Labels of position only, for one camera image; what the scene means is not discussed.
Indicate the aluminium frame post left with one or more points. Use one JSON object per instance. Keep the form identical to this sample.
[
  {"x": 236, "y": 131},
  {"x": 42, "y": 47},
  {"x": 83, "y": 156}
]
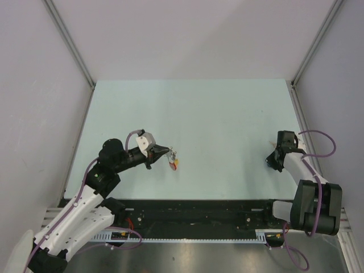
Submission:
[{"x": 68, "y": 40}]

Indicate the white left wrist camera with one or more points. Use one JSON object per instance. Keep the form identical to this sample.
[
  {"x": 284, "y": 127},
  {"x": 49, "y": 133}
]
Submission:
[{"x": 145, "y": 142}]

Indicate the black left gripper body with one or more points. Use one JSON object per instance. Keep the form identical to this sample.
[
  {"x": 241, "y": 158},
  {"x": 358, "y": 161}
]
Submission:
[{"x": 149, "y": 158}]

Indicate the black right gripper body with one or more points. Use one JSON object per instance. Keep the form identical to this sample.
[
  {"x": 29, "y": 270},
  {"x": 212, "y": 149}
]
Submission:
[{"x": 275, "y": 164}]

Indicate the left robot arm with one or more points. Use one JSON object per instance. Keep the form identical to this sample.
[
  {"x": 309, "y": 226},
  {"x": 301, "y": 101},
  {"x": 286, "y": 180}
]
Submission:
[{"x": 91, "y": 210}]

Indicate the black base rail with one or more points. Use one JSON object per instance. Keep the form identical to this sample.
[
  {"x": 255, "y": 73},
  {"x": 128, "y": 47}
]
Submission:
[{"x": 198, "y": 219}]

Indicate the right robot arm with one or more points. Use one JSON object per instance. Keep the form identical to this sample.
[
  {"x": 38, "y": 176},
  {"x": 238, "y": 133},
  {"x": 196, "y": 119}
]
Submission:
[{"x": 316, "y": 206}]

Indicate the metal key organizer red handle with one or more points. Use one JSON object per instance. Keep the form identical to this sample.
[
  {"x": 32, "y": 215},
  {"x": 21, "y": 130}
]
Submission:
[{"x": 171, "y": 158}]

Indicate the aluminium frame post right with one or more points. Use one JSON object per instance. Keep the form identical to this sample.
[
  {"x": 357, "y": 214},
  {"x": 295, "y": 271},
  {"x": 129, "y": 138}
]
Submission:
[{"x": 329, "y": 19}]

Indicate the aluminium frame post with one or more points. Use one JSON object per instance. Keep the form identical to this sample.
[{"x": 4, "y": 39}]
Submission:
[
  {"x": 329, "y": 19},
  {"x": 68, "y": 40}
]

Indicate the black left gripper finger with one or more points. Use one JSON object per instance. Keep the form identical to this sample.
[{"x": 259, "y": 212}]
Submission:
[
  {"x": 158, "y": 149},
  {"x": 156, "y": 155}
]

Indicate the white slotted cable duct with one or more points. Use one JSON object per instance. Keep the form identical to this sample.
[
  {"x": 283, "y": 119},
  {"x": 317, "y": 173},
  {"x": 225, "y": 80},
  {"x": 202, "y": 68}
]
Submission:
[{"x": 108, "y": 236}]

